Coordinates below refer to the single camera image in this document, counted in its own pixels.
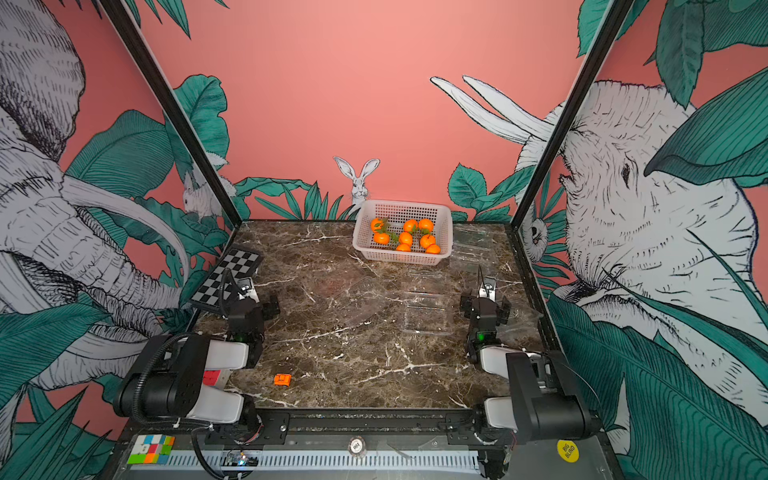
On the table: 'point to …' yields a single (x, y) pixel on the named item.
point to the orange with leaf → (406, 237)
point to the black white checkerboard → (240, 262)
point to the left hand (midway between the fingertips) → (256, 290)
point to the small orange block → (282, 379)
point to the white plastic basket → (397, 214)
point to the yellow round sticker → (568, 450)
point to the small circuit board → (239, 458)
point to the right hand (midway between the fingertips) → (486, 287)
